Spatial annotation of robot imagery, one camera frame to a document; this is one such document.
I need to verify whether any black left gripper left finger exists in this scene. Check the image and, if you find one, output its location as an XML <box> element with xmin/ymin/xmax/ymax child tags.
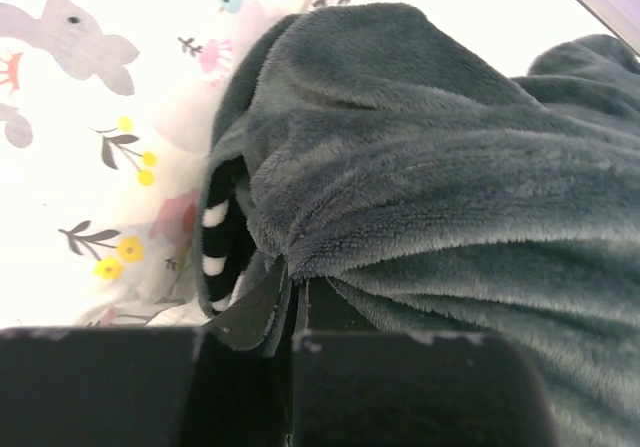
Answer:
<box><xmin>1</xmin><ymin>261</ymin><xmax>291</xmax><ymax>446</ymax></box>

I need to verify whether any zebra pillowcase with grey lining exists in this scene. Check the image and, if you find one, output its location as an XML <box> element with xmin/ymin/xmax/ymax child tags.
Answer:
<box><xmin>193</xmin><ymin>4</ymin><xmax>639</xmax><ymax>446</ymax></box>

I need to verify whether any floral animal print pillow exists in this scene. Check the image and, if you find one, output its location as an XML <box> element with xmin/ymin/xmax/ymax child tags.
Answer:
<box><xmin>1</xmin><ymin>0</ymin><xmax>351</xmax><ymax>327</ymax></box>

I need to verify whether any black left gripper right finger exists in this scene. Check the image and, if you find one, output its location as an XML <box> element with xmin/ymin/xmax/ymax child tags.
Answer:
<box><xmin>292</xmin><ymin>279</ymin><xmax>558</xmax><ymax>447</ymax></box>

